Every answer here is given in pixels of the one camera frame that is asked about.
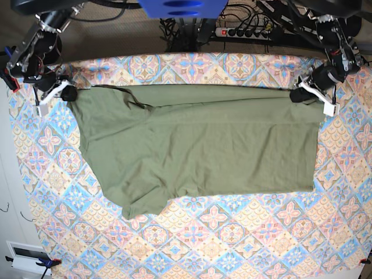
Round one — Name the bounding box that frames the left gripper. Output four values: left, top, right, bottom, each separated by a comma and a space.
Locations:
289, 65, 345, 103

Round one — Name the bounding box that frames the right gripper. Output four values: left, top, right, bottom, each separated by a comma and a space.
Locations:
33, 73, 77, 102

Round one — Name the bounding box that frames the green t-shirt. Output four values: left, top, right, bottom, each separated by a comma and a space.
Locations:
67, 85, 325, 220

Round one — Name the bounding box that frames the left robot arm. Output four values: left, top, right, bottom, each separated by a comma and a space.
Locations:
287, 1, 371, 103

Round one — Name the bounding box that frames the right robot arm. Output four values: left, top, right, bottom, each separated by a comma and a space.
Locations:
1, 1, 83, 102

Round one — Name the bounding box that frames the blue clamp upper left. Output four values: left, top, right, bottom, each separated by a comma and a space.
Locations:
1, 46, 20, 92

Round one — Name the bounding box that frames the blue clamp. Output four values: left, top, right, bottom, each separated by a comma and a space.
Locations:
1, 46, 20, 92
5, 255, 62, 276

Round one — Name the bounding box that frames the white power strip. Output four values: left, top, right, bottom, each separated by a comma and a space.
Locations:
214, 27, 269, 40

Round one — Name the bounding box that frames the patterned tablecloth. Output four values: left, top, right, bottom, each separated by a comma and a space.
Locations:
5, 66, 371, 278

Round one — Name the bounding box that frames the blue clamp lower left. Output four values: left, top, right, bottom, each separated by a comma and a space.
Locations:
5, 255, 62, 276

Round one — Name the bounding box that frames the orange clamp lower right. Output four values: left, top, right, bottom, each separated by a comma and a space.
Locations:
359, 258, 371, 264

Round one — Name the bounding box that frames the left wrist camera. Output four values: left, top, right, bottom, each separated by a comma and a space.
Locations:
323, 102, 340, 117

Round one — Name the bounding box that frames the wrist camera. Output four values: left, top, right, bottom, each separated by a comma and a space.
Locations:
34, 104, 49, 117
323, 102, 340, 117

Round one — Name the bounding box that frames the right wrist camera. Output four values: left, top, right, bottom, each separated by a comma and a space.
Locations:
34, 104, 49, 117

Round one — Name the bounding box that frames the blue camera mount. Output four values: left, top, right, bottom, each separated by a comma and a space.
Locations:
138, 0, 228, 19

